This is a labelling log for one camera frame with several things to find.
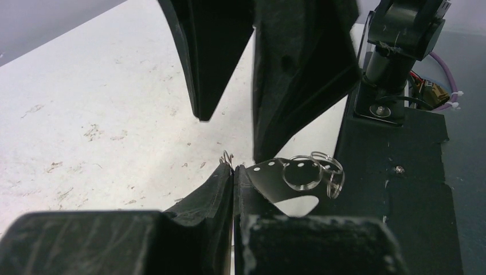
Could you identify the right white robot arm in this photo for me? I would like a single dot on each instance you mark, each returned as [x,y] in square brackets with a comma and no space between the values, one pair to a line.
[402,33]

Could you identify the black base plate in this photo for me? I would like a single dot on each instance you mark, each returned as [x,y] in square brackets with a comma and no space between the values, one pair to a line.
[395,195]

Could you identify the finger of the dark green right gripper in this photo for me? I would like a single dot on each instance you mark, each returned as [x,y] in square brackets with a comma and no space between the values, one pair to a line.
[210,37]
[304,63]

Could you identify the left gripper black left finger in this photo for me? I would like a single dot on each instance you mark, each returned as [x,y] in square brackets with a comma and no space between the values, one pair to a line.
[193,236]

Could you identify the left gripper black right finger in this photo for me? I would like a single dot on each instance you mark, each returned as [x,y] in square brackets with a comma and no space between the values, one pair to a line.
[266,241]

